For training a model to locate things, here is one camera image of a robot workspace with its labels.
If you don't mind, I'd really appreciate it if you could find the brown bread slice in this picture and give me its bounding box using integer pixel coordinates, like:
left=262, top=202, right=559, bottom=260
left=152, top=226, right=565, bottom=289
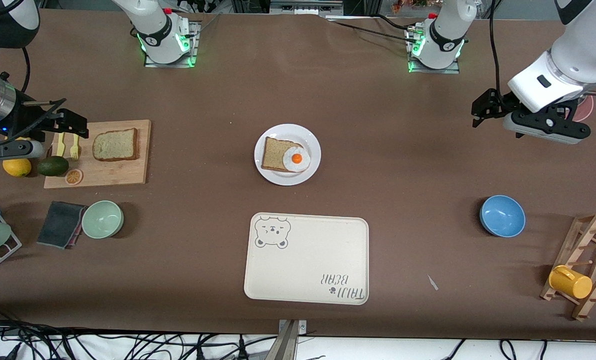
left=92, top=128, right=139, bottom=162
left=261, top=136, right=304, bottom=173

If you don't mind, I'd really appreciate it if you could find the white round plate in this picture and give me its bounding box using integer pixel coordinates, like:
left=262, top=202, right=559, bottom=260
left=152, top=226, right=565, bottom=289
left=254, top=123, right=322, bottom=187

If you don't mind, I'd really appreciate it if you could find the dark green avocado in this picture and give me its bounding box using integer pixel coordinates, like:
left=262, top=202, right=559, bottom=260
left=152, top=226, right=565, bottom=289
left=37, top=156, right=70, bottom=177

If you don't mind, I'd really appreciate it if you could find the yellow lemon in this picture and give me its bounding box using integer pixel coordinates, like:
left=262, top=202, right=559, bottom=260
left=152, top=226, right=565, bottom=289
left=3, top=157, right=32, bottom=178

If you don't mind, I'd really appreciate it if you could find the wooden cutting board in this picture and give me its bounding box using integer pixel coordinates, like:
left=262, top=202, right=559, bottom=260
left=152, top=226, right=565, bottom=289
left=43, top=119, right=152, bottom=189

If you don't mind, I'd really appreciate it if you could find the pink bowl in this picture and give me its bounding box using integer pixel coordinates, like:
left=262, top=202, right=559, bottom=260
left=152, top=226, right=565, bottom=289
left=573, top=94, right=595, bottom=122

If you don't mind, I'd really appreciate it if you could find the pale green bowl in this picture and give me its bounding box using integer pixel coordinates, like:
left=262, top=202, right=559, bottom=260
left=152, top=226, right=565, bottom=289
left=81, top=200, right=125, bottom=239

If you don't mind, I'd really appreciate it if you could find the dark grey sponge cloth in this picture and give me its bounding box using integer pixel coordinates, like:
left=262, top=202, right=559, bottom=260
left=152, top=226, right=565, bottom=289
left=36, top=201, right=88, bottom=250

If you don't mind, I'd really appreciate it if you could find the blue bowl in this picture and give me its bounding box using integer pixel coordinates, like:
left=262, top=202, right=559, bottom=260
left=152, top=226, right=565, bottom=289
left=479, top=195, right=527, bottom=238

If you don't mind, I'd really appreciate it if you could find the wooden mug rack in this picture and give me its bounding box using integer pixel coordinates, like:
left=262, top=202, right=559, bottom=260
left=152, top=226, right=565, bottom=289
left=539, top=211, right=596, bottom=322

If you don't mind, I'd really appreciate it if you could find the toy fried egg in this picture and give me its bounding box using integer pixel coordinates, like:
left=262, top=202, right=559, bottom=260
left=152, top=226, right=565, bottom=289
left=282, top=146, right=312, bottom=173

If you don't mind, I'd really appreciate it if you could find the yellow mug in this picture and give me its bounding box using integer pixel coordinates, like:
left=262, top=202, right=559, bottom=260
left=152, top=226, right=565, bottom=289
left=548, top=265, right=593, bottom=300

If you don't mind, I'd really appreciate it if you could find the grey equipment box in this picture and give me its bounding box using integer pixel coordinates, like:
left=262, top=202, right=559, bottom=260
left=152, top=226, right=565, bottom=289
left=269, top=0, right=344, bottom=15

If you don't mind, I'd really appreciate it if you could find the cream bear print tray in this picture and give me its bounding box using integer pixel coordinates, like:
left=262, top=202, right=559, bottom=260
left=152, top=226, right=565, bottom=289
left=243, top=212, right=370, bottom=306

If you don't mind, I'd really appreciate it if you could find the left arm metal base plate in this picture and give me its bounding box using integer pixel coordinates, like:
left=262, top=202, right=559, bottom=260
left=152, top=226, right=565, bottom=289
left=407, top=27, right=461, bottom=75

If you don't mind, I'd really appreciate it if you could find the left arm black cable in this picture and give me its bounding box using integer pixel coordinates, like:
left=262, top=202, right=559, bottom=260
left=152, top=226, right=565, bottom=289
left=488, top=0, right=504, bottom=101

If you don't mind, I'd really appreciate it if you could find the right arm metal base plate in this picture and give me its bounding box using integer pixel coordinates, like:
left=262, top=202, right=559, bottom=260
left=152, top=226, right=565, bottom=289
left=144, top=20, right=199, bottom=68

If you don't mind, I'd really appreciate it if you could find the white wire rack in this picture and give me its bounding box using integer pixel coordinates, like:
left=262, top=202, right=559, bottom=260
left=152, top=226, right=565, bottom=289
left=0, top=196, right=23, bottom=276

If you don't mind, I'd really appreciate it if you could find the black cable on table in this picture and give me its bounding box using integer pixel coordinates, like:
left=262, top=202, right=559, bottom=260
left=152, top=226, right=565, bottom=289
left=328, top=19, right=419, bottom=43

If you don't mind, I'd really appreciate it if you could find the thin grey cable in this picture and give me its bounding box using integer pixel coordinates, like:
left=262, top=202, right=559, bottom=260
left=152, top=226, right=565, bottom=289
left=183, top=14, right=222, bottom=39

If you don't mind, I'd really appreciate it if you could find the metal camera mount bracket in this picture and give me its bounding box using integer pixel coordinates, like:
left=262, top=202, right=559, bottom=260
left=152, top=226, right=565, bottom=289
left=267, top=319, right=308, bottom=360

